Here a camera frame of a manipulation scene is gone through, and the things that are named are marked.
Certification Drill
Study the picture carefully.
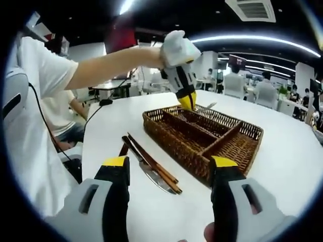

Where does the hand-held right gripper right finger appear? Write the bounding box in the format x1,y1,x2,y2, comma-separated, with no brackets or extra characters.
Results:
209,155,299,242

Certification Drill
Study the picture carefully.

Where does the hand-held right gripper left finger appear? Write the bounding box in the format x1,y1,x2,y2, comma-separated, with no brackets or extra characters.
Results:
44,155,132,242

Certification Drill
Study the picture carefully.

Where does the brown wicker storage slots basket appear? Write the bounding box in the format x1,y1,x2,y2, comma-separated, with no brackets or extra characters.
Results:
142,104,264,189

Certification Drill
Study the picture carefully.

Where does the brown wooden chopstick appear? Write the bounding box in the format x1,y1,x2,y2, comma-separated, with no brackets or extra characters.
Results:
122,135,183,195
127,132,180,185

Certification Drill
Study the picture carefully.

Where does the person's right hand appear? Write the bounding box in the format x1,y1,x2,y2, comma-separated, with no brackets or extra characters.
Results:
203,222,216,242

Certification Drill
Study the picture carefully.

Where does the long curved ceiling light strip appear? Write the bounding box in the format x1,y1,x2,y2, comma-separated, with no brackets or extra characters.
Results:
188,35,321,58

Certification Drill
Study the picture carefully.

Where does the white office chair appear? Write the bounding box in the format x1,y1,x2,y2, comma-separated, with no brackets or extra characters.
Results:
256,87,279,109
224,74,246,98

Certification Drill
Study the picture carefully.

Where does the dark hanging display screen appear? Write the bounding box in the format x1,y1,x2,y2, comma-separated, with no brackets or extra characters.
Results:
228,54,250,67

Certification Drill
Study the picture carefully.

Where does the red hanging banner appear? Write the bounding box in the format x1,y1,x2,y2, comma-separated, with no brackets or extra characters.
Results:
104,26,136,54

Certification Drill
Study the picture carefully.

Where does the background office desk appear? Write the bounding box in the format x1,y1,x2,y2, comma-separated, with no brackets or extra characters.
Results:
91,80,133,99

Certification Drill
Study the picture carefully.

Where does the ceiling air vent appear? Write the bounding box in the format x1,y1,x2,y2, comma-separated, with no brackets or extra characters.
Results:
224,0,276,23

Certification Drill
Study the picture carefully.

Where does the person in white shirt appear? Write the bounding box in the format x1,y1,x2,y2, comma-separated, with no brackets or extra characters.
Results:
4,36,84,218

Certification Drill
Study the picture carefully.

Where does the red white hanging sign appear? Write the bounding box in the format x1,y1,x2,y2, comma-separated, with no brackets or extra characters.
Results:
32,19,57,43

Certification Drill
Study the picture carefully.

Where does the black cable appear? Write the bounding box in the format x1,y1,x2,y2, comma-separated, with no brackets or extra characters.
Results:
28,82,73,162
83,100,104,127

